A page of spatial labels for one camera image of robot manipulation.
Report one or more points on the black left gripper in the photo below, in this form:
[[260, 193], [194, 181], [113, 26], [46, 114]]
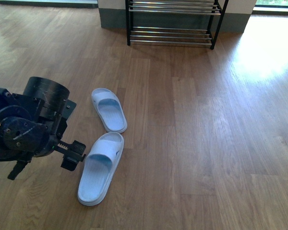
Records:
[[32, 125]]

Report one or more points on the light blue slide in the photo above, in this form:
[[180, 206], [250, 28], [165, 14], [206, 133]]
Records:
[[109, 109], [99, 168]]

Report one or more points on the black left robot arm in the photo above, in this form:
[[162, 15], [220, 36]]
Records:
[[32, 125]]

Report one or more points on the black metal shoe rack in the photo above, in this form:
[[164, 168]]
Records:
[[174, 22]]

